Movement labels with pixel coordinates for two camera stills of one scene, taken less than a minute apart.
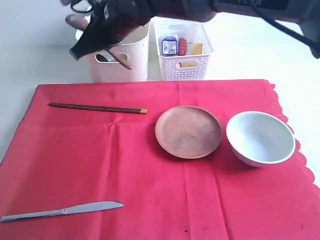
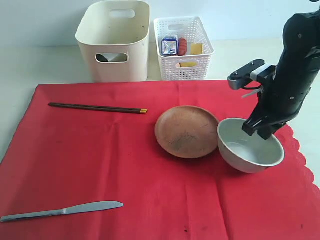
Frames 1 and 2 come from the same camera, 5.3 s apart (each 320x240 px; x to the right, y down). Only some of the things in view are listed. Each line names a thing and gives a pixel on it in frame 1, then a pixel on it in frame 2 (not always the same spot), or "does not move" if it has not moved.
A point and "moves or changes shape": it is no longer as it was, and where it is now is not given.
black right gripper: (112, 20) -> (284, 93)
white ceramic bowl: (259, 139) moves or changes shape
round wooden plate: (189, 131) does not move
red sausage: (182, 46) does not move
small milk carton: (169, 45) does not move
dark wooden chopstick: (99, 106) does not move
